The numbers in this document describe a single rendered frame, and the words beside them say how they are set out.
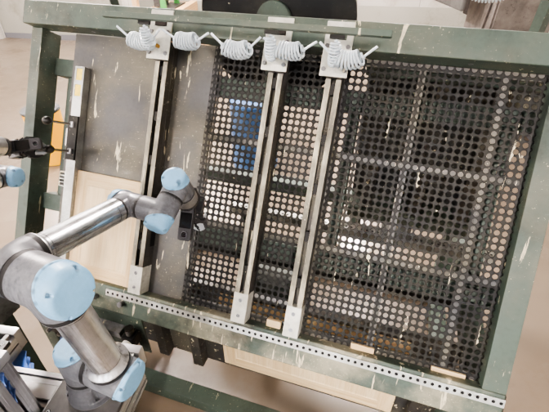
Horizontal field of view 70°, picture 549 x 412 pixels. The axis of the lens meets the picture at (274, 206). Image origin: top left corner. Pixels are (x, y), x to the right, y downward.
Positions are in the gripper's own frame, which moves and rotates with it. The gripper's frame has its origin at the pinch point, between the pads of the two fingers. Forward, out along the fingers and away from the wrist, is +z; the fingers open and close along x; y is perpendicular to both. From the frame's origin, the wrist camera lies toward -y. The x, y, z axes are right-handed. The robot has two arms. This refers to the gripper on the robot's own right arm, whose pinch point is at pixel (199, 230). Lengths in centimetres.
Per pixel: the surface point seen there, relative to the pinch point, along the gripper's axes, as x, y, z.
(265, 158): -20.3, 30.2, -5.2
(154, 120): 29, 45, -5
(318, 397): -52, -47, 124
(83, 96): 67, 57, -3
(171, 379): 30, -50, 102
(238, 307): -14.5, -20.8, 27.4
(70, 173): 72, 27, 15
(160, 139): 26.1, 38.4, -1.0
